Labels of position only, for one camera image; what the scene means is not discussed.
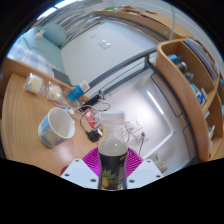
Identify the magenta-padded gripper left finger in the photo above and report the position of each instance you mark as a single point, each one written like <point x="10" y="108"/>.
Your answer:
<point x="78" y="173"/>

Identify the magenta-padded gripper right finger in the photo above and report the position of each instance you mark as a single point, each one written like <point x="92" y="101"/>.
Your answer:
<point x="146" y="171"/>

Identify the clear bottle with pineapple label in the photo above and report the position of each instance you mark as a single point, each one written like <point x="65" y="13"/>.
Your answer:
<point x="112" y="160"/>

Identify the steel cup on black base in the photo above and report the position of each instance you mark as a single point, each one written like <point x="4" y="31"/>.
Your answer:
<point x="94" y="135"/>

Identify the white and blue mug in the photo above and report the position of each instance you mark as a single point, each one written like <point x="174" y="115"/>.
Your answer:
<point x="50" y="133"/>

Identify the black electric razor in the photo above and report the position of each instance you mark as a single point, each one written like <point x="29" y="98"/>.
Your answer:
<point x="96" y="99"/>

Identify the wooden shelf unit with items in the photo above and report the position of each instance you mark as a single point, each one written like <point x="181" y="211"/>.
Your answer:
<point x="180" y="100"/>

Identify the wrapped round bun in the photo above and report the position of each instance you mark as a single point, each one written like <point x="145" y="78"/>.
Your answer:
<point x="55" y="92"/>
<point x="33" y="84"/>

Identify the dark flat tablet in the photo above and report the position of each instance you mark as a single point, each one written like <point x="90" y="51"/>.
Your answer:
<point x="62" y="77"/>

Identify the bed with teal pillow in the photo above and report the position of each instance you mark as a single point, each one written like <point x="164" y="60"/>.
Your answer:
<point x="43" y="50"/>

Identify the white wall outlet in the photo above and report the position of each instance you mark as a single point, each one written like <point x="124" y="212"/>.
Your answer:
<point x="136" y="125"/>

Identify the grey metal loft frame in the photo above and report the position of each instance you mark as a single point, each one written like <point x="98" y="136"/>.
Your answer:
<point x="123" y="65"/>

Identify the white wall switch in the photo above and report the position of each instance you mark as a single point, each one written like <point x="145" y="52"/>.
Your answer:
<point x="104" y="44"/>

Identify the long wooden wall shelf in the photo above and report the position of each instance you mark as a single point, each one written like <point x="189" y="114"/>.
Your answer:
<point x="150" y="20"/>

